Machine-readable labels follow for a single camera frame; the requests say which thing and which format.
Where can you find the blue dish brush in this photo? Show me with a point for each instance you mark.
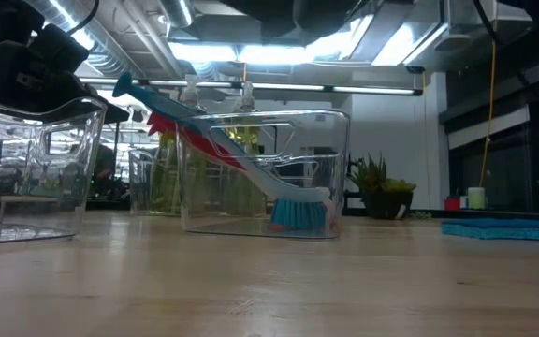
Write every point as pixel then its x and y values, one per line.
pixel 297 215

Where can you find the pale green cup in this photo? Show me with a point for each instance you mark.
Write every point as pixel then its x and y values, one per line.
pixel 476 197

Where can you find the person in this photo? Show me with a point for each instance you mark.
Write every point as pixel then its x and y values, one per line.
pixel 105 161

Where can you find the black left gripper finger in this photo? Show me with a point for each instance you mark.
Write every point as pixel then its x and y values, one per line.
pixel 87 107

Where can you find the long ceiling light fixture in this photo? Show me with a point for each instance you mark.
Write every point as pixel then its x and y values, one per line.
pixel 368 89

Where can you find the potted succulent plant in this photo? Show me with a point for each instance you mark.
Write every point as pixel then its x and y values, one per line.
pixel 382 187

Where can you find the blue sponge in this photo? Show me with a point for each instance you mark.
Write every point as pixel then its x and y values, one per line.
pixel 503 231

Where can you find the red cup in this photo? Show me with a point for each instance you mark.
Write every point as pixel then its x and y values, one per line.
pixel 452 203

